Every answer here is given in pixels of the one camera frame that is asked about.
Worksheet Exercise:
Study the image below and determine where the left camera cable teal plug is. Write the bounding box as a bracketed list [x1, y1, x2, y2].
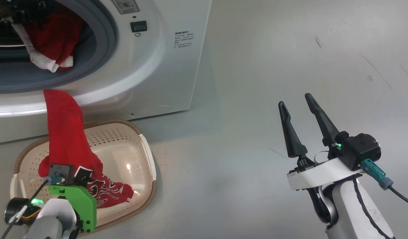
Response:
[1, 174, 66, 239]

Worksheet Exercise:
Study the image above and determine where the steel washing machine drum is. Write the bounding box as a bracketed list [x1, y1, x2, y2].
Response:
[0, 0, 58, 61]

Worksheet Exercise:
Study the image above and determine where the cream perforated laundry basket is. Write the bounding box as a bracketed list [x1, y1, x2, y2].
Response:
[10, 119, 157, 237]

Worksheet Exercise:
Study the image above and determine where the grey printed panel label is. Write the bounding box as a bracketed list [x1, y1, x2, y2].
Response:
[111, 0, 140, 15]

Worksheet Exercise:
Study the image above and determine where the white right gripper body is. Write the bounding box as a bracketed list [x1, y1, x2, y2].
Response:
[287, 156, 363, 191]

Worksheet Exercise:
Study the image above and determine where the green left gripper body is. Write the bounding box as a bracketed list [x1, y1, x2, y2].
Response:
[49, 185, 98, 233]

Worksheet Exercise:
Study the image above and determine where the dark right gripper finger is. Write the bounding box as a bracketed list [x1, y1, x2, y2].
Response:
[304, 93, 340, 147]
[278, 101, 308, 158]

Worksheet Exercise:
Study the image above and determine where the white washing machine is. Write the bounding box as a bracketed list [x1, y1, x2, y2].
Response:
[0, 0, 213, 145]

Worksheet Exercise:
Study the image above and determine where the red garment with white trim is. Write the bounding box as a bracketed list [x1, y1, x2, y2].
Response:
[12, 7, 87, 73]

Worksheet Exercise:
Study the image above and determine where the grey rubber door seal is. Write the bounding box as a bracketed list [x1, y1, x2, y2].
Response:
[0, 0, 119, 95]

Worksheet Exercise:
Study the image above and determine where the red jersey with black print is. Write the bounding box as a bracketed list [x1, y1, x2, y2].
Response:
[38, 89, 135, 209]

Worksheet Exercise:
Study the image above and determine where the black door lock socket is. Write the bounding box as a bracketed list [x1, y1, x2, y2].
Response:
[130, 21, 148, 33]

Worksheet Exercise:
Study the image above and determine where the braided black right arm cable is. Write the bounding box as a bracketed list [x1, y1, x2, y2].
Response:
[352, 178, 391, 239]

